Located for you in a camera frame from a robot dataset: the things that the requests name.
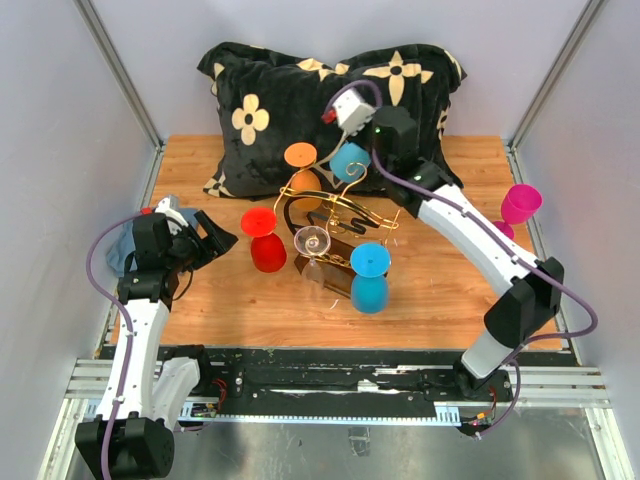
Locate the aluminium frame post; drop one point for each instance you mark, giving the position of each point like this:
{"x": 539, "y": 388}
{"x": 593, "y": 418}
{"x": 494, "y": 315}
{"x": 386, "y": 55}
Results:
{"x": 98, "y": 30}
{"x": 579, "y": 31}

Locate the magenta plastic wine glass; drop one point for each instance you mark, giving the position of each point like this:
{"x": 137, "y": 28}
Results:
{"x": 520, "y": 203}

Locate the left aluminium frame post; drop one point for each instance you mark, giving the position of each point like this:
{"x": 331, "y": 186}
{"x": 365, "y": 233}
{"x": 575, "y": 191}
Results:
{"x": 98, "y": 30}

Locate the right aluminium frame post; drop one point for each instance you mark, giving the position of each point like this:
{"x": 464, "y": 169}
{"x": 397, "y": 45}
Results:
{"x": 579, "y": 31}

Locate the black floral pillow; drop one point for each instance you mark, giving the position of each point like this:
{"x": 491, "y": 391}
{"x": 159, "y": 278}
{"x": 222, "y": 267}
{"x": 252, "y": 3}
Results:
{"x": 269, "y": 100}

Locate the blue cloth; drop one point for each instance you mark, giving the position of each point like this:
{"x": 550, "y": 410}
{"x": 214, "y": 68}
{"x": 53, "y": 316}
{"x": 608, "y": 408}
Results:
{"x": 124, "y": 244}

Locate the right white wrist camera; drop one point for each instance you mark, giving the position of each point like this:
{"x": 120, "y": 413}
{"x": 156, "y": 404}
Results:
{"x": 350, "y": 112}

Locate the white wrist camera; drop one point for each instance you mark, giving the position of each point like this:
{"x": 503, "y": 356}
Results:
{"x": 170, "y": 207}
{"x": 350, "y": 112}

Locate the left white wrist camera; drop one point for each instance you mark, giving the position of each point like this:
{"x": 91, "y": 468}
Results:
{"x": 170, "y": 207}

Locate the orange plastic wine glass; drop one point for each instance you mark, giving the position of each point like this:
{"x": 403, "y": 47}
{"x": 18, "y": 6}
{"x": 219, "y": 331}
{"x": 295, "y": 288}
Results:
{"x": 302, "y": 156}

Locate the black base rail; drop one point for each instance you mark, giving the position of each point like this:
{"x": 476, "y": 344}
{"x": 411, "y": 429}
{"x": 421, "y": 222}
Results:
{"x": 359, "y": 387}

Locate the blue wine glass front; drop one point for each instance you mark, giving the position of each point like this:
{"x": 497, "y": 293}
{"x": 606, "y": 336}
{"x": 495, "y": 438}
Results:
{"x": 369, "y": 289}

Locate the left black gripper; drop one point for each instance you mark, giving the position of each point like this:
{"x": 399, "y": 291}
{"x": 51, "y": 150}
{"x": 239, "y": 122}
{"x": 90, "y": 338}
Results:
{"x": 207, "y": 248}

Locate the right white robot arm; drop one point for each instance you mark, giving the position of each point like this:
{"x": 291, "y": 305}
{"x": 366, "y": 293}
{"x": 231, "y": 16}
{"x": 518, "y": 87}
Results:
{"x": 528, "y": 289}

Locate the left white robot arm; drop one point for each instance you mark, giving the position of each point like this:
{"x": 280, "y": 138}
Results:
{"x": 132, "y": 434}

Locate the red plastic wine glass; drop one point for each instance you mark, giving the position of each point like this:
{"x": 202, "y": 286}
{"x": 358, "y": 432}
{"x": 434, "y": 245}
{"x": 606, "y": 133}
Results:
{"x": 267, "y": 249}

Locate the blue wine glass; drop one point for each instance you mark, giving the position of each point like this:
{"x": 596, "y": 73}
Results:
{"x": 349, "y": 163}
{"x": 369, "y": 289}

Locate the clear glass wine glass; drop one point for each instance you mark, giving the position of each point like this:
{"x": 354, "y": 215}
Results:
{"x": 312, "y": 242}

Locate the gold wire glass rack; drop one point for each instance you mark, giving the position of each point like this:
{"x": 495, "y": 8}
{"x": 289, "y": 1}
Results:
{"x": 338, "y": 215}

